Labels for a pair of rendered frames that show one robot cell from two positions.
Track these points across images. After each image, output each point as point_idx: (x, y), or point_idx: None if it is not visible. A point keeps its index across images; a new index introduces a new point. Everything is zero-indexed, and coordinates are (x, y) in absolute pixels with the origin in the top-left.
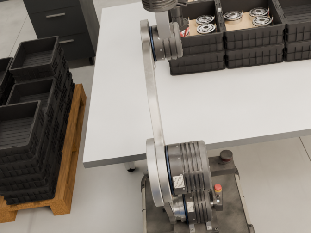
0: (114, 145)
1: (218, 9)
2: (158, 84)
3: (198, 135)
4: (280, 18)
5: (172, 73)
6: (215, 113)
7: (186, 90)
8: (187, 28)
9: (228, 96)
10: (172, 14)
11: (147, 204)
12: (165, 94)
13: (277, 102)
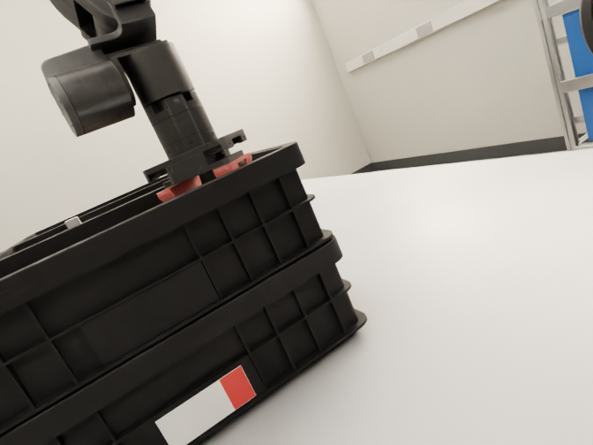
0: None
1: (74, 217)
2: (447, 322)
3: (531, 165)
4: (161, 181)
5: (357, 318)
6: (440, 199)
7: (409, 261)
8: (198, 176)
9: (374, 222)
10: (183, 74)
11: None
12: (477, 271)
13: (349, 200)
